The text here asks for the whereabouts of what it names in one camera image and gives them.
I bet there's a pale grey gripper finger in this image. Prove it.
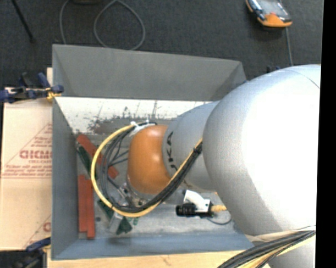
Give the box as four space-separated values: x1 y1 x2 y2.
108 211 125 235

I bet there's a dark green flat block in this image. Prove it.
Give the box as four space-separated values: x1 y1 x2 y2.
75 143 95 175
95 199 140 236

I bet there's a red-brown flat block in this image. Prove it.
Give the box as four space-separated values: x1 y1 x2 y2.
83 178 98 240
74 134 120 180
75 174 91 233

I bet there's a brown cardboard board, red print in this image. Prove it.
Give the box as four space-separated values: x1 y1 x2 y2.
0 65 58 254

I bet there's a grey metal bin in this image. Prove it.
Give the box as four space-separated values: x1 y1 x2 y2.
44 43 263 268

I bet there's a black cylinder on white bracket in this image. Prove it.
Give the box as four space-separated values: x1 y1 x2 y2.
175 188 228 220

